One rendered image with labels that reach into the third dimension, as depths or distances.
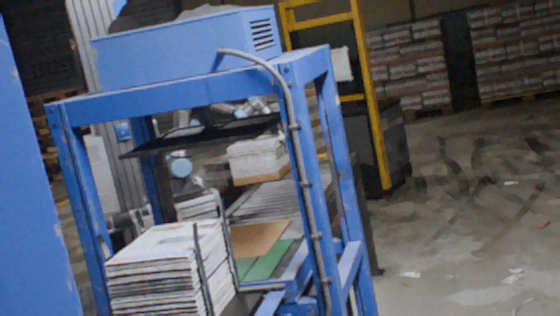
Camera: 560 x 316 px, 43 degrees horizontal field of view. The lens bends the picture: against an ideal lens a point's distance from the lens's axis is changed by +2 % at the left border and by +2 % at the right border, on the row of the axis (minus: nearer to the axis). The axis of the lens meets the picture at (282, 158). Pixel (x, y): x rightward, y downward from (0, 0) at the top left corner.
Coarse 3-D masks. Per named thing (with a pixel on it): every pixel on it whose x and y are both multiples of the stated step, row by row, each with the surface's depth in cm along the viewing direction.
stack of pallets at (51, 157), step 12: (36, 96) 1097; (48, 96) 1057; (60, 96) 1053; (72, 96) 1141; (36, 108) 1061; (36, 120) 1061; (48, 132) 1065; (48, 144) 1073; (48, 156) 1072; (48, 168) 1121; (60, 168) 1082; (60, 180) 1081
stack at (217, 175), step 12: (312, 132) 553; (324, 144) 567; (228, 156) 505; (204, 168) 496; (216, 168) 490; (228, 168) 484; (216, 180) 493; (228, 180) 487; (228, 204) 493; (336, 216) 575
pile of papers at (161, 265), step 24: (144, 240) 237; (168, 240) 232; (192, 240) 226; (216, 240) 234; (120, 264) 218; (144, 264) 216; (168, 264) 214; (192, 264) 213; (216, 264) 232; (120, 288) 219; (144, 288) 217; (168, 288) 216; (192, 288) 214; (216, 288) 231; (120, 312) 221; (144, 312) 219; (168, 312) 217; (192, 312) 215; (216, 312) 227
